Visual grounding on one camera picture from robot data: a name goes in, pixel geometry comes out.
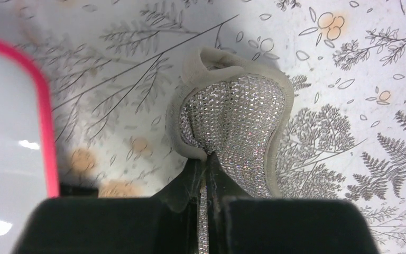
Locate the pink framed whiteboard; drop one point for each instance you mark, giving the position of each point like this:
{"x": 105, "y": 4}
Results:
{"x": 28, "y": 166}

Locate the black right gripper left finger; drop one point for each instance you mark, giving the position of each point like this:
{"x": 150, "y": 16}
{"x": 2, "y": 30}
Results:
{"x": 78, "y": 221}

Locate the floral patterned table mat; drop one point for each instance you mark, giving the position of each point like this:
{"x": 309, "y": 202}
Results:
{"x": 113, "y": 66}

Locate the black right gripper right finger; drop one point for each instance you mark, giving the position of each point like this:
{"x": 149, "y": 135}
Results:
{"x": 239, "y": 223}

